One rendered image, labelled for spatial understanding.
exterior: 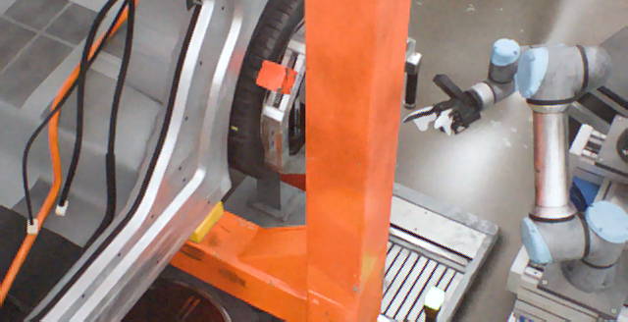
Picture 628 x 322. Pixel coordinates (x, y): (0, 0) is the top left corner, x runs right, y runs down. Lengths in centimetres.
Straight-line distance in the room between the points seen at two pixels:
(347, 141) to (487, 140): 199
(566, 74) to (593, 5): 250
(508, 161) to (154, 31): 181
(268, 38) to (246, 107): 20
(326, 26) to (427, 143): 213
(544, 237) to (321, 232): 55
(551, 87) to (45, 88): 140
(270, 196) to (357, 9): 165
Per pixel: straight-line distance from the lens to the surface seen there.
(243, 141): 279
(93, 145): 269
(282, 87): 265
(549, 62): 234
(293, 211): 346
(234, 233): 283
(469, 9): 468
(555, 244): 245
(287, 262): 263
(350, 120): 206
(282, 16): 274
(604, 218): 249
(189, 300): 295
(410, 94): 304
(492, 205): 383
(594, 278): 260
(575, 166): 304
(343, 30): 191
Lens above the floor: 291
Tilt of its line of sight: 47 degrees down
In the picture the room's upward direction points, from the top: straight up
